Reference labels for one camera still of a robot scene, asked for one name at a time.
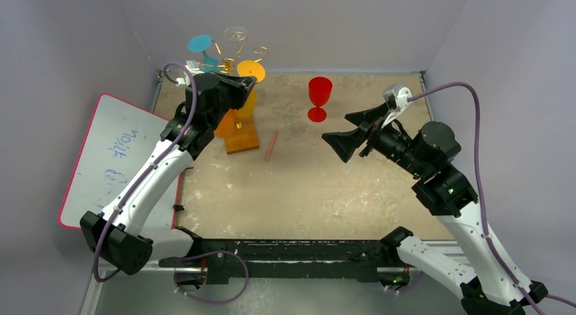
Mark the red plastic wine glass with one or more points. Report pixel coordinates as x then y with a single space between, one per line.
319 92

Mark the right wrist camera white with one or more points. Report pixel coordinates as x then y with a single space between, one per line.
396 97

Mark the whiteboard with pink frame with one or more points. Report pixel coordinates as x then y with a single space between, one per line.
119 140

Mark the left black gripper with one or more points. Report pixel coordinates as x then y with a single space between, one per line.
242 84

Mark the gold wire wine glass rack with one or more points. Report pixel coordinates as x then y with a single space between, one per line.
228 64

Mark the wooden rack base board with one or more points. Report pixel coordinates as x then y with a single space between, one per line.
244 137

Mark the blue plastic wine glass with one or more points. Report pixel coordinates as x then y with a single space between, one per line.
202 44

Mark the clear wine glass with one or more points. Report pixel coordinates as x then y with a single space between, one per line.
235 34

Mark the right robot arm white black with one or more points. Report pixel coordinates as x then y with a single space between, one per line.
489 282

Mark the yellow plastic wine glass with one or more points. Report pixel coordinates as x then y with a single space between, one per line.
255 69

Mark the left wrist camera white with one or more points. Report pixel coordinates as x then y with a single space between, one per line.
187 70

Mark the orange plastic wine glass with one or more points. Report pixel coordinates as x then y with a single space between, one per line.
226 126

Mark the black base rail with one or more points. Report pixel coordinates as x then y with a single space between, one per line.
360 260

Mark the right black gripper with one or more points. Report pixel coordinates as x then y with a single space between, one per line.
369 134

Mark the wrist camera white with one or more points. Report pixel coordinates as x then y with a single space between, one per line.
187 70
396 97

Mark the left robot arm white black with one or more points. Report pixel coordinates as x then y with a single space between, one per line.
115 233

